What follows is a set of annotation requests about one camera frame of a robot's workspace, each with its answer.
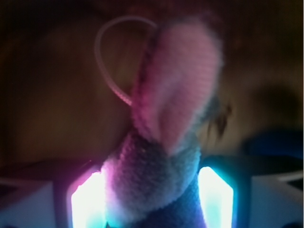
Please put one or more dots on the gray plush elephant toy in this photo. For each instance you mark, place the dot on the gray plush elephant toy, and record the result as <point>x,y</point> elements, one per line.
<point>151,179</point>

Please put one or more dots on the brown paper-lined cardboard box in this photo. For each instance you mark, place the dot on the brown paper-lined cardboard box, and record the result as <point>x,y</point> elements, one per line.
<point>54,102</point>

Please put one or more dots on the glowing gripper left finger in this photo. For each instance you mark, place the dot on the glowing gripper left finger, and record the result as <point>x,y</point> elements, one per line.
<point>52,193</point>

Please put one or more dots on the blue plastic bottle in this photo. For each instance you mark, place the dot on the blue plastic bottle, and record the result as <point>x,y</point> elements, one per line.
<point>276,142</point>

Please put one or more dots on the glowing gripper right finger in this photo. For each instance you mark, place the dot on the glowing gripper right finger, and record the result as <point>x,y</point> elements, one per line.
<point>252,191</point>

